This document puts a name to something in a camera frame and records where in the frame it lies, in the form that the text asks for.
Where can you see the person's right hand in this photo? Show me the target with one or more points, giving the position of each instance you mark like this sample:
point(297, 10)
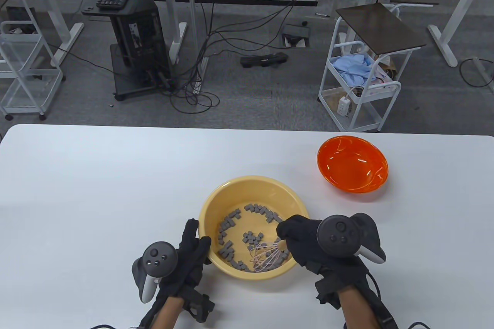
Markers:
point(301, 236)

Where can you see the person's left hand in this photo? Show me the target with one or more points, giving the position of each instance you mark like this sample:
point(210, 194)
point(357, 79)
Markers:
point(187, 259)

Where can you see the pile of grey toy blocks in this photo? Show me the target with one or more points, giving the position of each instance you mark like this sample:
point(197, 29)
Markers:
point(227, 225)

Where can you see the yellow plastic basin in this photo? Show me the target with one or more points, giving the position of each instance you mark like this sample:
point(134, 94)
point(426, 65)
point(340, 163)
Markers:
point(247, 192)

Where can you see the orange translucent bowl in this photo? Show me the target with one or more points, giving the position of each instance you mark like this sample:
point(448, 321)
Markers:
point(351, 163)

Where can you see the person's left forearm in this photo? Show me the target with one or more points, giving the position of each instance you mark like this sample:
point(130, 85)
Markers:
point(168, 313)

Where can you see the person's right forearm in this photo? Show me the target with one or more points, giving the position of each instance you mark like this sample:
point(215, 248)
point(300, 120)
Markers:
point(357, 309)

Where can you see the grey left hand controller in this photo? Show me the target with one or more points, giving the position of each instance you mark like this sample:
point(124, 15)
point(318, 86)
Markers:
point(158, 257)

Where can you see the grey hand controller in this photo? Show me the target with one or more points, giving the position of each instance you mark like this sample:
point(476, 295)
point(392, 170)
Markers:
point(158, 257)
point(337, 236)

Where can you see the grey right hand controller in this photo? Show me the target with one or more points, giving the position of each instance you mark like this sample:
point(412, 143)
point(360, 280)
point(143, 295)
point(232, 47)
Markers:
point(337, 236)

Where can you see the blue cloth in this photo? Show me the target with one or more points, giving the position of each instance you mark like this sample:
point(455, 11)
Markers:
point(353, 68)

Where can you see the black power strip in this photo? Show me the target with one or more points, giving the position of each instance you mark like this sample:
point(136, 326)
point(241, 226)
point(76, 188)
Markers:
point(264, 59)

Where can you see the floor socket box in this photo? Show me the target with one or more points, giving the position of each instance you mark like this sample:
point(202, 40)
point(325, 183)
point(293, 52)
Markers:
point(296, 32)

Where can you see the white trolley with dark top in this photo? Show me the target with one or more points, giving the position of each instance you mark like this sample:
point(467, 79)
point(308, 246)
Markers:
point(378, 28)

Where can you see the black computer cart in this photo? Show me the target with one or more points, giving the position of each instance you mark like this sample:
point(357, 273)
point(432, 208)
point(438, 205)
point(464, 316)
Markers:
point(142, 36)

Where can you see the white desk with T-foot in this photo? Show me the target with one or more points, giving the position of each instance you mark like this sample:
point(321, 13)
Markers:
point(442, 43)
point(44, 1)

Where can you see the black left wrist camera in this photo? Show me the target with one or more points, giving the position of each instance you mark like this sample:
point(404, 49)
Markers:
point(198, 306)

